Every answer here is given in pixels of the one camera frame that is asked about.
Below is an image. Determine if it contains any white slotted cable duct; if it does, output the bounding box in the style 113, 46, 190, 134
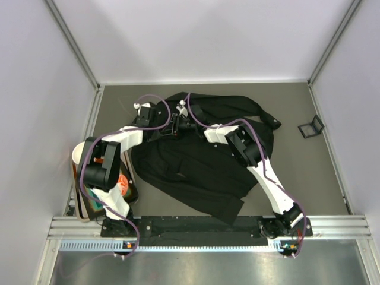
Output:
59, 240, 297, 254

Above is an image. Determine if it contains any small black open box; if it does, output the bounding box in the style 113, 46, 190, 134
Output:
298, 115, 325, 139

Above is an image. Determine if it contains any black button shirt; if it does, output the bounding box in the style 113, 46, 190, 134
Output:
131, 93, 281, 225

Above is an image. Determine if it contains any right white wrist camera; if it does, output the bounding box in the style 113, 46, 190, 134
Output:
176, 100, 188, 118

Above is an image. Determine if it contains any white paper cup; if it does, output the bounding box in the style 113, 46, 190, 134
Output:
71, 141, 85, 167

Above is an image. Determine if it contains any aluminium frame rail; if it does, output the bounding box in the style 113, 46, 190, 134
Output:
47, 215, 372, 240

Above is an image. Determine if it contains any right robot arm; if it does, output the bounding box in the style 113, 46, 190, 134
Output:
160, 114, 307, 238

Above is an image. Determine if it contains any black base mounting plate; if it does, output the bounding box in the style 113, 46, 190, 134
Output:
100, 216, 313, 246

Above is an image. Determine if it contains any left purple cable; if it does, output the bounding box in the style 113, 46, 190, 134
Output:
58, 93, 172, 280

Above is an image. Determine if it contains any black box green lining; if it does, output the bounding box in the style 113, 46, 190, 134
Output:
72, 162, 139, 222

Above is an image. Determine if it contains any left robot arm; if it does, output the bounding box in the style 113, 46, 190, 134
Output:
77, 101, 171, 228

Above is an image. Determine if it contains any orange white patterned ball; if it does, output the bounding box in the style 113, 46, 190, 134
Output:
117, 173, 129, 197

